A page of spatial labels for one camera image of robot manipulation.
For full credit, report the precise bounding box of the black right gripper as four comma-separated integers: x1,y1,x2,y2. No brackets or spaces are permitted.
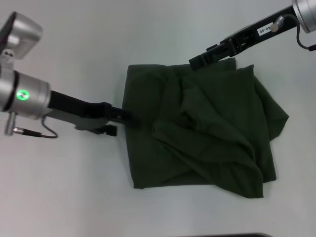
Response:
189,4,301,72

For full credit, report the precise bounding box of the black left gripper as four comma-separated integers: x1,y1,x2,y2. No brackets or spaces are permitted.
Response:
47,90,141,137

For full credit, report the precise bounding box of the dark green FREE t-shirt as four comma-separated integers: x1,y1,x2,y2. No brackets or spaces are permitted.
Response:
122,57,289,199

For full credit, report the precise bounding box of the right wrist cable connector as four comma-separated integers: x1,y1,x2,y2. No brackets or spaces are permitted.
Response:
270,13,311,49

